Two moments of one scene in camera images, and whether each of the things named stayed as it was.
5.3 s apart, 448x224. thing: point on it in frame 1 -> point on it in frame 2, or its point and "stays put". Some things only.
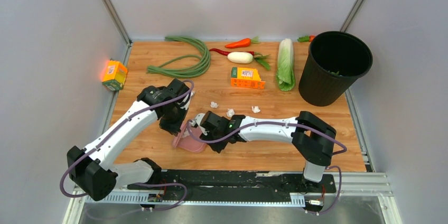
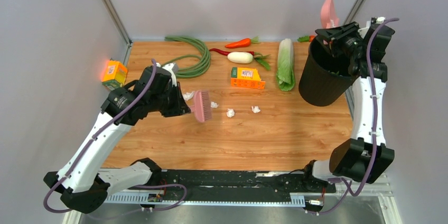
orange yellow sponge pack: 114,75 stays put
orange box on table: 246,77 stays put
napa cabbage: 286,76 stays put
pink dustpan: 189,143 -> 329,18
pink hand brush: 182,127 -> 202,106
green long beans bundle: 186,74 stays put
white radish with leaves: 244,57 stays put
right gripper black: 218,148 -> 333,37
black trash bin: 336,59 stays put
